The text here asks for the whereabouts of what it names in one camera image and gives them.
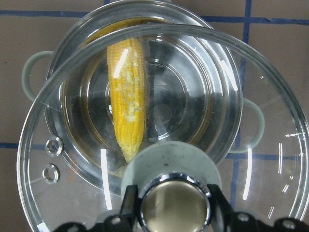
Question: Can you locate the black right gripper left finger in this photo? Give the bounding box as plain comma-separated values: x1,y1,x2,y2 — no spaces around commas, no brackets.
120,185,140,232

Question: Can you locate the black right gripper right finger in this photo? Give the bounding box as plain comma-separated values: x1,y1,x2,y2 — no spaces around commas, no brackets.
207,184,234,232

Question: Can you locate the glass pot lid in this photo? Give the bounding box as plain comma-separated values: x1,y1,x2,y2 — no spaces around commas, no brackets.
17,23,309,232

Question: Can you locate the yellow corn cob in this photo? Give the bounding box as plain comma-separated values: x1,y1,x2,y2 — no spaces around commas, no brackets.
107,38,146,163

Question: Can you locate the brown paper table mat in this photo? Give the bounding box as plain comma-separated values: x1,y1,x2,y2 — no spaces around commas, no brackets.
0,0,309,232

